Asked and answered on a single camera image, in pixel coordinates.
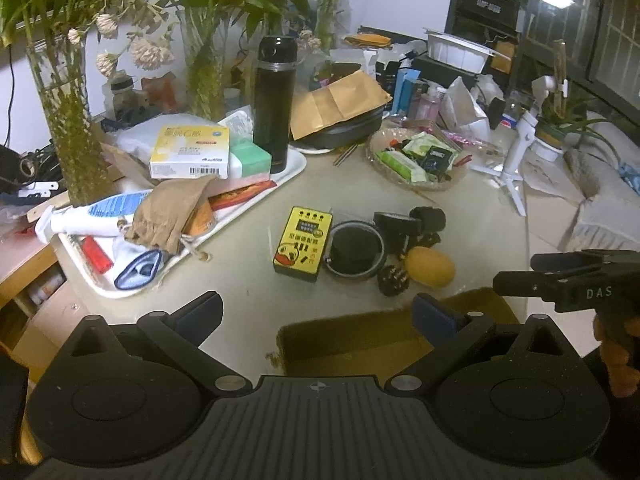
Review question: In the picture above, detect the middle glass vase bamboo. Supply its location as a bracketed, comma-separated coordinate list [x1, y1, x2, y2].
[158, 0, 309, 120]

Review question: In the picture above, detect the glass vase bamboo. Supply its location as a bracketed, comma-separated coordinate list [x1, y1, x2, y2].
[0, 0, 166, 207]
[158, 0, 309, 120]

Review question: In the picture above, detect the black cylinder adapter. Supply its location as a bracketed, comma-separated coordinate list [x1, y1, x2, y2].
[409, 207, 447, 234]

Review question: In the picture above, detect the blue carton box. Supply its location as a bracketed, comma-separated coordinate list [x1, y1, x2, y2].
[390, 68, 421, 115]

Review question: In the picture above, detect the black tape roll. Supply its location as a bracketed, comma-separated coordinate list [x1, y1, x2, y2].
[373, 211, 423, 256]

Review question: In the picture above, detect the white plastic tray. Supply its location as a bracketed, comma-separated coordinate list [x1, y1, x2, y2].
[37, 143, 307, 300]

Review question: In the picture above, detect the white food container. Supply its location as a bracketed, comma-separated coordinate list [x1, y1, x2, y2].
[426, 32, 510, 74]

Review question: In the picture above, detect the orange gloved right hand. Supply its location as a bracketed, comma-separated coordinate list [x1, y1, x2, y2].
[593, 316, 639, 399]

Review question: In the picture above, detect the pink lotion bottle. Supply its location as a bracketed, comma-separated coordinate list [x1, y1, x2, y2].
[416, 82, 440, 122]

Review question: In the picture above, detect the left glass vase bamboo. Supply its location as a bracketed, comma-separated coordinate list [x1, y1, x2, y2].
[0, 0, 166, 207]

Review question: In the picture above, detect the yellow medicine box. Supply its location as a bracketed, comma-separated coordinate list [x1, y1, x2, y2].
[149, 125, 230, 180]

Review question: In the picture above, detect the brown drawstring pouch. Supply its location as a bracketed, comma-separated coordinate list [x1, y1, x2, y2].
[124, 176, 216, 255]

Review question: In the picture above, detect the green wet wipes pack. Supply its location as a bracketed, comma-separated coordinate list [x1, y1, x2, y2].
[375, 151, 427, 184]

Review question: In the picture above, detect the brown paper envelope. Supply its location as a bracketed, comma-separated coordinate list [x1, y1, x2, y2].
[290, 70, 392, 141]

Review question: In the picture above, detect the black snack packet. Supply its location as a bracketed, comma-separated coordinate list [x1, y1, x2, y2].
[420, 146, 454, 179]

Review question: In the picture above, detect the potted orchid plant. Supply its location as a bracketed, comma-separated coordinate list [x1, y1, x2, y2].
[532, 39, 620, 166]

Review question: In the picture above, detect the black plug connector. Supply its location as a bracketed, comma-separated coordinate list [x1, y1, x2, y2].
[376, 264, 410, 297]

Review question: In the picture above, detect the black thermos bottle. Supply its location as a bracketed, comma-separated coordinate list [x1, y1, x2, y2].
[253, 36, 297, 174]

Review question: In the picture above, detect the brown cardboard box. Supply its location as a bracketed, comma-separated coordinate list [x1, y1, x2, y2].
[275, 287, 522, 377]

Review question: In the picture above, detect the wicker snack basket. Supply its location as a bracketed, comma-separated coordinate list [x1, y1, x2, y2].
[366, 126, 472, 192]

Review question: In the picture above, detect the red lighter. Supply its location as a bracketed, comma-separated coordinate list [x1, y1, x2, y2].
[80, 236, 114, 275]

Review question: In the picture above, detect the white tripod gimbal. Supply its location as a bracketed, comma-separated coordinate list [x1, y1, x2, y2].
[471, 76, 556, 217]

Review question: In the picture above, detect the white plastic bag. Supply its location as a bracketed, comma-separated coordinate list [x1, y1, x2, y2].
[439, 77, 490, 141]

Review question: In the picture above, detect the yellow foam holder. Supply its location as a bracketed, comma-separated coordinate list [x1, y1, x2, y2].
[405, 246, 457, 288]

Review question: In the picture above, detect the green white tissue box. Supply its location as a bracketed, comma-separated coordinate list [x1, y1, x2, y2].
[228, 142, 271, 179]

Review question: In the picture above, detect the yellow timer box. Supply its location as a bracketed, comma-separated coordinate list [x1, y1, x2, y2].
[272, 206, 333, 283]

